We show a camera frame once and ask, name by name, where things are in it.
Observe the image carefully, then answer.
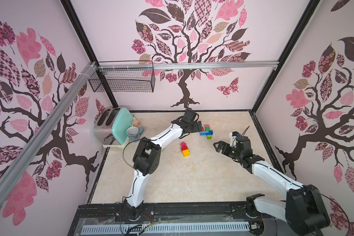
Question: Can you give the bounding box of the blue long lego brick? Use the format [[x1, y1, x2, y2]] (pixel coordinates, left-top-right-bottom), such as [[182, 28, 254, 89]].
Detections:
[[200, 130, 213, 136]]

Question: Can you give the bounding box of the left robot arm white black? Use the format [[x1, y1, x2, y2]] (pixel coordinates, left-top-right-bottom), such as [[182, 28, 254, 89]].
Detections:
[[122, 109, 202, 221]]

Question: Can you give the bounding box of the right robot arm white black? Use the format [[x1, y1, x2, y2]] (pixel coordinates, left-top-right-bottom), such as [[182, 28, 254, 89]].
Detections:
[[213, 132, 330, 236]]

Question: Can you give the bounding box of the yellow lego brick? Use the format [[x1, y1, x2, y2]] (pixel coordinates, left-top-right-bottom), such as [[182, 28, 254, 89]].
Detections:
[[183, 149, 190, 157]]

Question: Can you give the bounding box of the pink patterned small jar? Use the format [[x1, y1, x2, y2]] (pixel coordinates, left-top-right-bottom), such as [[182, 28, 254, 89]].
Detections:
[[132, 118, 141, 128]]

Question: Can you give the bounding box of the blue floral mug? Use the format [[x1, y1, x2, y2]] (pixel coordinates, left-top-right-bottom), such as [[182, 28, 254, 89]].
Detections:
[[126, 126, 144, 143]]

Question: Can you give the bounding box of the mint green toaster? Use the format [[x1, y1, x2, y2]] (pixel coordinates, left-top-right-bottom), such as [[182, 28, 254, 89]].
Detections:
[[93, 107, 134, 148]]

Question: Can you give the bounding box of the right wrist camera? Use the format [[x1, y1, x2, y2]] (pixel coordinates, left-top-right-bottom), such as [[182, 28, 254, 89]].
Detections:
[[229, 131, 240, 142]]

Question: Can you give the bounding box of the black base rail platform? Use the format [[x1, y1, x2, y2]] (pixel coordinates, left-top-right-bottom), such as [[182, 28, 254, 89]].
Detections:
[[68, 202, 296, 236]]

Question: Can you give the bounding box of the black wire basket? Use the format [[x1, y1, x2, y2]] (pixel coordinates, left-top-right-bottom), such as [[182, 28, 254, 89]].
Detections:
[[88, 60, 155, 92]]

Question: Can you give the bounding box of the white slotted cable duct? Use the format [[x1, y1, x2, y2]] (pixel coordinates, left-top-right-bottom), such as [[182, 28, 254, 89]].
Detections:
[[80, 222, 250, 236]]

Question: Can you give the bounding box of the aluminium frame rail back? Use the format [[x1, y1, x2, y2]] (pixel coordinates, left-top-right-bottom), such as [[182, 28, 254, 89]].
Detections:
[[98, 61, 279, 70]]

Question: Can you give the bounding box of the aluminium frame rail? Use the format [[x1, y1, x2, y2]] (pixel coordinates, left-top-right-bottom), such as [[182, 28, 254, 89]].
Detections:
[[98, 61, 279, 70], [0, 62, 97, 207]]

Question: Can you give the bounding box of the aluminium frame rail left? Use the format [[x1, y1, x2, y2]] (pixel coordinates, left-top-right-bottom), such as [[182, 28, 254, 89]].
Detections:
[[0, 62, 97, 207]]

